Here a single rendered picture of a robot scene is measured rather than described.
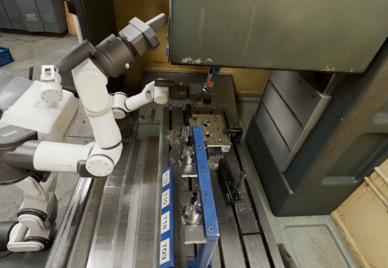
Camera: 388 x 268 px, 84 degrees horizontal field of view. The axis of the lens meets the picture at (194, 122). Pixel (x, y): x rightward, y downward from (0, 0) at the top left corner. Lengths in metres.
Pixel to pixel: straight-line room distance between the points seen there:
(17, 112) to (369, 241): 1.66
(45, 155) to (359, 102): 1.05
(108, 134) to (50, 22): 5.17
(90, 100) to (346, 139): 0.97
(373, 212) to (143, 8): 2.00
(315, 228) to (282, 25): 1.27
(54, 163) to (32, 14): 5.19
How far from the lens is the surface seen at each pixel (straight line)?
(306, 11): 0.72
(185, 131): 0.86
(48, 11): 5.68
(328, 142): 1.08
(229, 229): 1.07
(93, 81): 0.57
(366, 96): 0.97
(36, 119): 0.90
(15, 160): 0.80
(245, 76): 2.32
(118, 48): 0.58
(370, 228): 1.51
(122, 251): 1.21
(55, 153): 0.76
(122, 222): 1.25
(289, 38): 0.72
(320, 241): 1.62
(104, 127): 0.65
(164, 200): 1.05
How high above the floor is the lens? 1.84
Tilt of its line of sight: 40 degrees down
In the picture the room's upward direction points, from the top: 7 degrees clockwise
